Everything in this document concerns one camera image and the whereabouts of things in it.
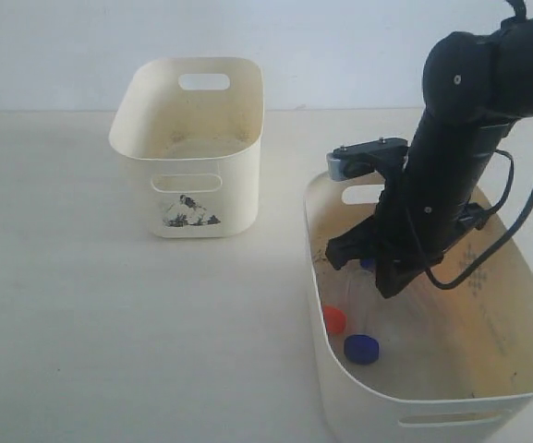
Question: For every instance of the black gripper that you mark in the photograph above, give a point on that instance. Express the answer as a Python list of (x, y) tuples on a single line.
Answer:
[(418, 220)]

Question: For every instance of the orange-capped tube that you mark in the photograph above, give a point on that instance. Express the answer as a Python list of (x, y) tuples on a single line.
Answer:
[(341, 304)]

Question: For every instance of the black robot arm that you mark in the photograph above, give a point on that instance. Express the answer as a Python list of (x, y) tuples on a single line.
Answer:
[(475, 89)]

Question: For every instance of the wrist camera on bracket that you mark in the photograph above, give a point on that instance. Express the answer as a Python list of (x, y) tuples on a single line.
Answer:
[(383, 155)]

